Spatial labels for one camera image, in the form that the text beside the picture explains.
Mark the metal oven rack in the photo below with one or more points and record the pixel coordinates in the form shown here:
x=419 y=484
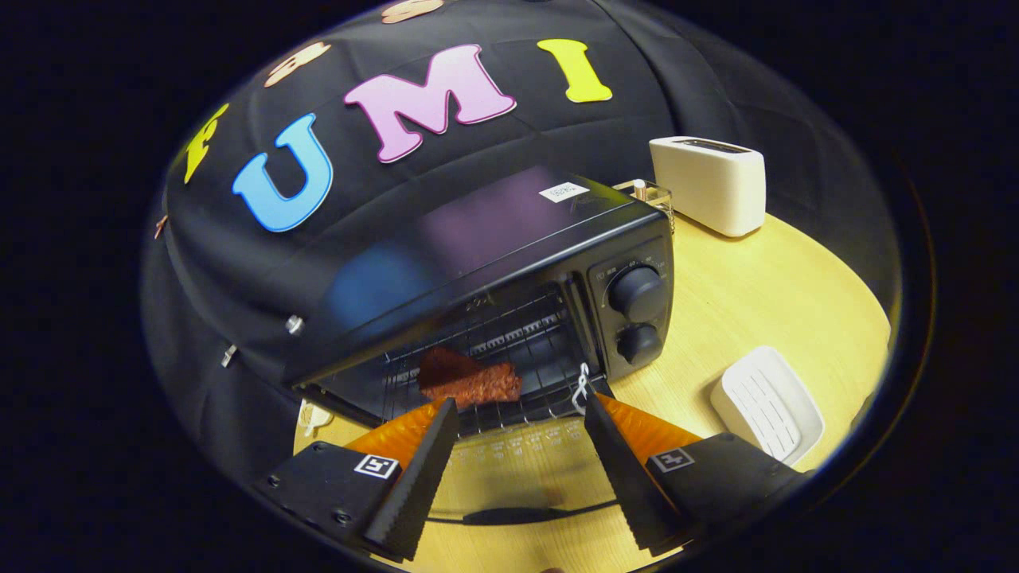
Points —
x=541 y=342

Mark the reddish-brown meat slice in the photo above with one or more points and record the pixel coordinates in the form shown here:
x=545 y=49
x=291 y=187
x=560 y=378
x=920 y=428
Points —
x=470 y=382

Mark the cream white toaster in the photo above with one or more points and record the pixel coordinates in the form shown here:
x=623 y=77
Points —
x=708 y=187

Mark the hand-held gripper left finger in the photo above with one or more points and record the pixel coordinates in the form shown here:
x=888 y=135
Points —
x=418 y=485

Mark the white divided condiment tray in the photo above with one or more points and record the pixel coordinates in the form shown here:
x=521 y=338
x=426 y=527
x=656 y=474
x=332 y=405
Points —
x=314 y=415

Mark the black backdrop cloth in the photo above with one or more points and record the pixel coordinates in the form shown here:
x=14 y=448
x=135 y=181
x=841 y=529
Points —
x=605 y=127

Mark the black toaster oven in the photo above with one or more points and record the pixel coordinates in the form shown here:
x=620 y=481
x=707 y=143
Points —
x=478 y=231

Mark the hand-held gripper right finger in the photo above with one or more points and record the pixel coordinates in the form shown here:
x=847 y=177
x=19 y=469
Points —
x=629 y=485

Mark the white rectangular dish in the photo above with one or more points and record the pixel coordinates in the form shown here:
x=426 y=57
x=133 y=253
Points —
x=764 y=402

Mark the clear glass container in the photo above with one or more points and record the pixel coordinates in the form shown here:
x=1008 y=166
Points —
x=654 y=195

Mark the silver clip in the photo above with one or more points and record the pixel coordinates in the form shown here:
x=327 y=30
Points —
x=228 y=356

